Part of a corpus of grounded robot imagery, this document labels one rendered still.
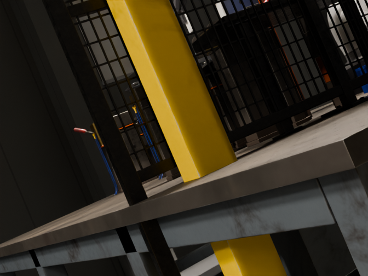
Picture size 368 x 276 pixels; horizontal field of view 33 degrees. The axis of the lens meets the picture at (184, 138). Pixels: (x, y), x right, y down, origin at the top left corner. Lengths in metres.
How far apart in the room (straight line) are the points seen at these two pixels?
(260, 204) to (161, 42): 0.45
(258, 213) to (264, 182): 0.12
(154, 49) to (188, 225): 0.37
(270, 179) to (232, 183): 0.10
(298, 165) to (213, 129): 0.47
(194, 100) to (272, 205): 0.38
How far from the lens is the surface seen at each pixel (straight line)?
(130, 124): 2.75
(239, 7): 1.90
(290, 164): 0.86
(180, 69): 1.30
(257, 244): 1.31
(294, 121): 1.83
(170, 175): 1.80
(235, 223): 1.10
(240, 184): 0.97
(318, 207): 0.92
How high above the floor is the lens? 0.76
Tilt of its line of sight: 1 degrees up
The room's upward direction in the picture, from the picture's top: 23 degrees counter-clockwise
